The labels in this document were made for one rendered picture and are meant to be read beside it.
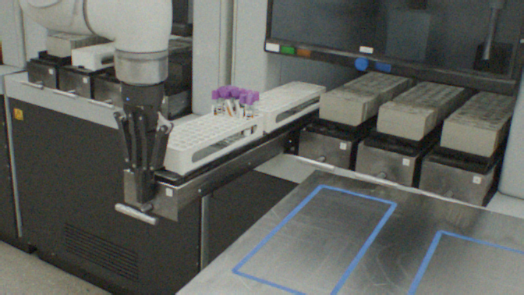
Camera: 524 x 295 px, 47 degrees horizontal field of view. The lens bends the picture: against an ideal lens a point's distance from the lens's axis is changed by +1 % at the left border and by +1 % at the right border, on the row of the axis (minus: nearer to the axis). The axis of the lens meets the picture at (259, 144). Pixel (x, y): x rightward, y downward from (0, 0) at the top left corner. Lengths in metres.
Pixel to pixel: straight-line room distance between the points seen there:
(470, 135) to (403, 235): 0.45
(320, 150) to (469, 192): 0.35
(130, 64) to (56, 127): 1.05
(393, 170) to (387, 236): 0.42
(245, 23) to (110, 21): 0.62
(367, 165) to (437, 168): 0.16
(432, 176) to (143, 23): 0.71
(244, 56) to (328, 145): 0.36
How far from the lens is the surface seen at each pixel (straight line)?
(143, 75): 1.04
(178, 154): 1.15
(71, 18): 1.09
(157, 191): 1.16
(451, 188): 1.36
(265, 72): 1.59
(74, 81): 1.95
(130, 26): 1.02
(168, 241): 1.87
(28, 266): 2.49
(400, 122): 1.43
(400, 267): 0.91
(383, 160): 1.39
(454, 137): 1.41
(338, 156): 1.43
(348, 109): 1.48
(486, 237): 1.05
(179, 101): 1.73
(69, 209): 2.16
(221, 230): 1.71
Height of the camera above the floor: 1.28
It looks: 21 degrees down
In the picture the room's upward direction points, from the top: 3 degrees clockwise
